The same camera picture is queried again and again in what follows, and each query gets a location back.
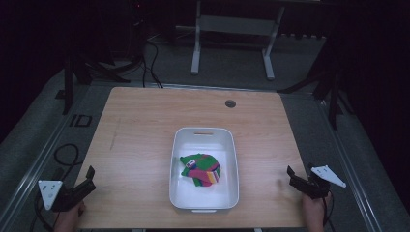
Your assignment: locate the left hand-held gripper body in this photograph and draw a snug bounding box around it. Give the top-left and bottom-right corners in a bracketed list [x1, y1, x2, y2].
[38, 178, 97, 213]

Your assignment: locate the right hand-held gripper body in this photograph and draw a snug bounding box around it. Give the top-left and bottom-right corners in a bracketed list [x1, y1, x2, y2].
[288, 164, 348, 200]

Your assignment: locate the white plastic bin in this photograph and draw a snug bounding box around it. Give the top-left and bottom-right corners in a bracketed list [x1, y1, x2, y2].
[168, 127, 241, 214]

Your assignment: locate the green striped cloth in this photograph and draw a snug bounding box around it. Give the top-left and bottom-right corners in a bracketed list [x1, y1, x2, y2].
[179, 153, 222, 188]

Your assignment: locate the person's left hand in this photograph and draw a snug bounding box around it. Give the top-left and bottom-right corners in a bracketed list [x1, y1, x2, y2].
[53, 200, 86, 232]

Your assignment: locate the person's right hand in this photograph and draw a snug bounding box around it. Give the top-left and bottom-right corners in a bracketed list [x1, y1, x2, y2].
[302, 191, 333, 232]

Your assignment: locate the black tripod stand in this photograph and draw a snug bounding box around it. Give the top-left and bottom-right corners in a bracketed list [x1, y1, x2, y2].
[278, 35, 356, 131]
[55, 18, 146, 116]

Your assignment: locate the white metal stand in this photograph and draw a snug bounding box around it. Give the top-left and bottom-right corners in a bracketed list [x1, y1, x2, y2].
[190, 0, 286, 81]

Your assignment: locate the black cable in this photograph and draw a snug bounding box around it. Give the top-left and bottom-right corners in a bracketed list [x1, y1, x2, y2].
[29, 192, 54, 232]
[53, 143, 84, 168]
[141, 38, 164, 89]

